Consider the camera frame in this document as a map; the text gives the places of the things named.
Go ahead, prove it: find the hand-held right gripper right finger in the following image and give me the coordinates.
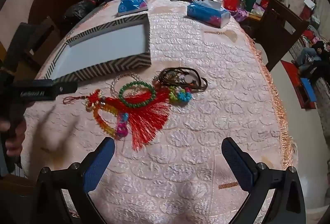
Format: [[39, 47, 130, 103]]
[[221, 137, 307, 224]]

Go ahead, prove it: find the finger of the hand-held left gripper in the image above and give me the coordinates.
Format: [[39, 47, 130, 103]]
[[50, 79, 78, 101]]

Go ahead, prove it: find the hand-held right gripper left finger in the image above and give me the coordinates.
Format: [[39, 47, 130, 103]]
[[26, 137, 116, 224]]

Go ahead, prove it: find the pale gold bead chain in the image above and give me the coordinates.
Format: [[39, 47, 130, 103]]
[[110, 72, 145, 101]]

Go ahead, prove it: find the striped shallow box tray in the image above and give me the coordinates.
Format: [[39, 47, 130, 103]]
[[44, 14, 152, 85]]

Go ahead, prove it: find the red tassel knot ornament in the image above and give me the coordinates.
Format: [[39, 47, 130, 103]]
[[63, 88, 172, 151]]

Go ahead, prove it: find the green bead bracelet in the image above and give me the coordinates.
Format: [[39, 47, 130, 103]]
[[119, 82, 157, 109]]

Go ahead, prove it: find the dark cord pendant necklace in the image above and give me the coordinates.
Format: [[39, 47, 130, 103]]
[[153, 67, 208, 93]]

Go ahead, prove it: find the person's left hand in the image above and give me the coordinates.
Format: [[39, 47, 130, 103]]
[[0, 118, 27, 160]]

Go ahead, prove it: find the brown wooden chair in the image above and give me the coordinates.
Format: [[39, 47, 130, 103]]
[[26, 16, 69, 72]]

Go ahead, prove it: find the black plastic bag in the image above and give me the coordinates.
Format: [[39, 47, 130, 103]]
[[63, 0, 109, 23]]

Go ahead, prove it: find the blue stool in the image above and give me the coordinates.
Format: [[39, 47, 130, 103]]
[[300, 77, 316, 109]]

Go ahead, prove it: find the pink embossed tablecloth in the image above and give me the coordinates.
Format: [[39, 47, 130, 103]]
[[19, 0, 297, 224]]

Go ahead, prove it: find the blue tissue box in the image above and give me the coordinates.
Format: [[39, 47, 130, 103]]
[[118, 0, 149, 17], [187, 0, 231, 28]]

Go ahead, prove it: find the dark wooden chair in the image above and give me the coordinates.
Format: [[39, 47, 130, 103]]
[[254, 0, 310, 72]]

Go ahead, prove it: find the green gift bag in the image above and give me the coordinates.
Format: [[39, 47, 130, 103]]
[[244, 0, 257, 13]]

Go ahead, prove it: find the red gift bag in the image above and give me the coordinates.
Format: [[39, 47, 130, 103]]
[[222, 0, 244, 11]]

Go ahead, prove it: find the multicoloured bead bracelet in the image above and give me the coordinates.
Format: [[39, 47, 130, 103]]
[[169, 86, 192, 104]]

